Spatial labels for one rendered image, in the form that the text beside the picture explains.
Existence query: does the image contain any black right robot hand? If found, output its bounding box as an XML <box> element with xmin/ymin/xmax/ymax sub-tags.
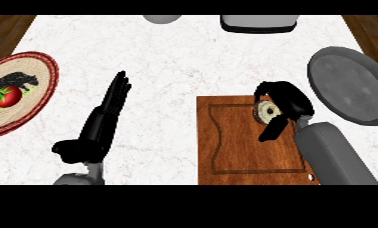
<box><xmin>252</xmin><ymin>80</ymin><xmax>315</xmax><ymax>143</ymax></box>

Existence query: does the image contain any brown wooden cutting board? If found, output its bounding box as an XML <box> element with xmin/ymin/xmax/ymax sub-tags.
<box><xmin>196</xmin><ymin>95</ymin><xmax>321</xmax><ymax>186</ymax></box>

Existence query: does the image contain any grey appliance with black base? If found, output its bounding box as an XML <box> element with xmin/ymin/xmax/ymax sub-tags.
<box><xmin>218</xmin><ymin>15</ymin><xmax>301</xmax><ymax>35</ymax></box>

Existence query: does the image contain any grey round object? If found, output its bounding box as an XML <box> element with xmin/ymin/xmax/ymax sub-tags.
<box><xmin>141</xmin><ymin>15</ymin><xmax>182</xmax><ymax>25</ymax></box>

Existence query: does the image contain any beige plate with red rim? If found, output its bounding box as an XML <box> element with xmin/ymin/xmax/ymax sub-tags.
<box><xmin>0</xmin><ymin>50</ymin><xmax>60</xmax><ymax>137</ymax></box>

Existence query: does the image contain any black leafy food item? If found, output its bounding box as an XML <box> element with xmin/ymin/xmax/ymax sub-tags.
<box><xmin>0</xmin><ymin>71</ymin><xmax>39</xmax><ymax>91</ymax></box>

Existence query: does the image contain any red tomato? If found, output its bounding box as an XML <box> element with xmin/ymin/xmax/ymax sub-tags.
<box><xmin>0</xmin><ymin>85</ymin><xmax>23</xmax><ymax>109</ymax></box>

